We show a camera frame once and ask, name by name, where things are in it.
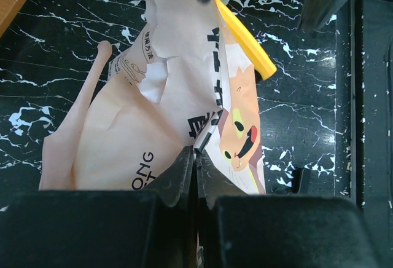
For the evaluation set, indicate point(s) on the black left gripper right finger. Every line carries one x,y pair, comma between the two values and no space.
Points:
226,225

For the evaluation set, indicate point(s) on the pink cat litter bag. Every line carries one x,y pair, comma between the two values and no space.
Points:
185,82

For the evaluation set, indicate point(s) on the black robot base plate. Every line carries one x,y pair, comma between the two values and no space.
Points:
364,47

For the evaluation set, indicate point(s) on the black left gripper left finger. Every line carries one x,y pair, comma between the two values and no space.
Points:
170,191

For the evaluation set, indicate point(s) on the yellow plastic litter scoop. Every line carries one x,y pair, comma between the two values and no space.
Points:
257,55

